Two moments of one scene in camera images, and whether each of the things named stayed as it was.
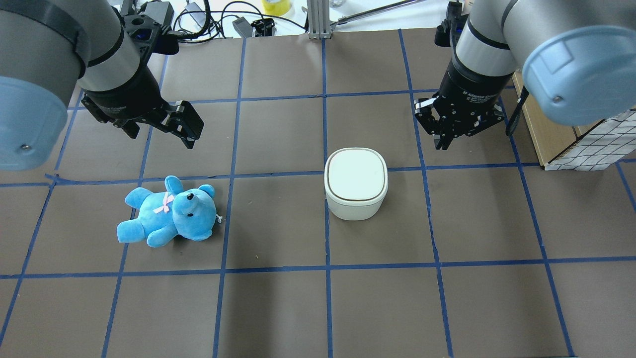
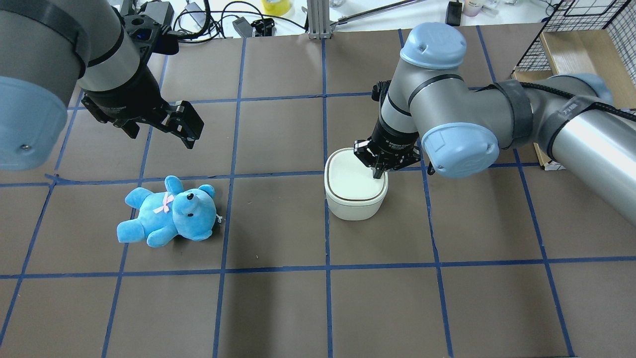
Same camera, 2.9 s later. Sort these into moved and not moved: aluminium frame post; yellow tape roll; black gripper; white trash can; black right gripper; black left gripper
Moved: black right gripper; black gripper
Not moved: yellow tape roll; black left gripper; aluminium frame post; white trash can
